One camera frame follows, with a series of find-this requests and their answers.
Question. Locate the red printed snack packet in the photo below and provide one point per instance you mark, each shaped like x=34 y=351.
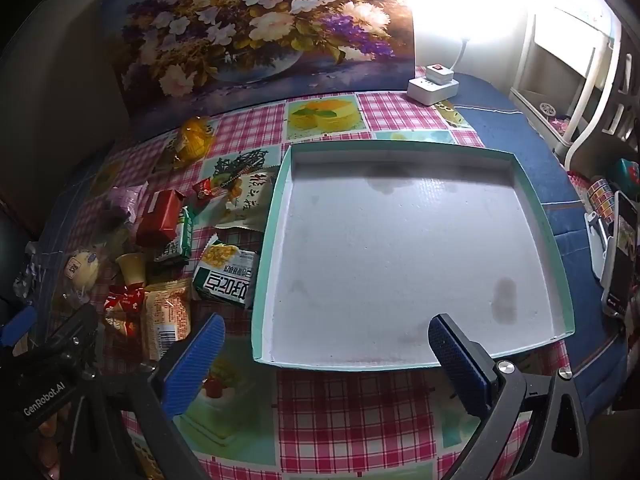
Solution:
x=122 y=310

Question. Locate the colourful tape roll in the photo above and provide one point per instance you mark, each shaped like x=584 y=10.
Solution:
x=600 y=195

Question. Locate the jelly cup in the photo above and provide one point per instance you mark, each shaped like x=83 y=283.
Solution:
x=131 y=266

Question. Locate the orange snack packet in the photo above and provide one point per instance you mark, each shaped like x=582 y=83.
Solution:
x=167 y=315

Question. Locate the yellow transparent snack packet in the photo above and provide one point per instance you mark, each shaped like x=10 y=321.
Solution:
x=192 y=140

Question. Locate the teal-edged white cardboard tray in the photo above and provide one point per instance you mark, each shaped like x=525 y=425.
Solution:
x=400 y=260

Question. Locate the teal toy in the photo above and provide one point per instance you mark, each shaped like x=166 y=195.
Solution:
x=627 y=172

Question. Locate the small red candy packet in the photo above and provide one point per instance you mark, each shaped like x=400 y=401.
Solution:
x=204 y=188

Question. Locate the crinkled silver wrapper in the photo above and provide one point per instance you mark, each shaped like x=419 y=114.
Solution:
x=27 y=280

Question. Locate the beige snack packet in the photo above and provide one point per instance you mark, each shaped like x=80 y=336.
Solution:
x=247 y=197

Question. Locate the green and white biscuit packet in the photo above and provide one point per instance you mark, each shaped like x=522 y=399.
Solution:
x=175 y=242

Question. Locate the flower painting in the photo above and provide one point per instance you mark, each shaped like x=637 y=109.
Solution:
x=250 y=35

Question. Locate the white shelf rack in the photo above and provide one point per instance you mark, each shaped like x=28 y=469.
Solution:
x=590 y=85

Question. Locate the pink checked tablecloth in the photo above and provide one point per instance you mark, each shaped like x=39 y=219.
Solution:
x=350 y=420

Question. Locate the clear round biscuit packet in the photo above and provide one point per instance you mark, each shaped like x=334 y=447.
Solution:
x=80 y=267

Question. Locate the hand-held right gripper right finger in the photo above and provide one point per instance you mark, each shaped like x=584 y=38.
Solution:
x=457 y=365

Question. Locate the smartphone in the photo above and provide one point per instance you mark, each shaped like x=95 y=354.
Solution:
x=620 y=260

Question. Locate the blue cloth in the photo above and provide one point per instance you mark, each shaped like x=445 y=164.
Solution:
x=525 y=135

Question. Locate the white phone stand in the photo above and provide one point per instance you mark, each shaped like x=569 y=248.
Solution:
x=597 y=245

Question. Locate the white plug with red switch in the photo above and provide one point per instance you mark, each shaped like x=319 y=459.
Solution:
x=439 y=74

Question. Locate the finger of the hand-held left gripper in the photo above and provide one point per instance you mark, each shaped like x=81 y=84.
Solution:
x=17 y=325

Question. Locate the plain red snack packet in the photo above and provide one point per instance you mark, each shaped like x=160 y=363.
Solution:
x=157 y=217

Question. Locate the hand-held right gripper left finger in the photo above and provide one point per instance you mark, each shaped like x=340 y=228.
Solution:
x=195 y=365

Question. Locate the white power strip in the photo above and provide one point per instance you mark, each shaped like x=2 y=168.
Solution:
x=425 y=91

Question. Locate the pink snack packet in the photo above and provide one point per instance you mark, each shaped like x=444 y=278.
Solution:
x=125 y=200

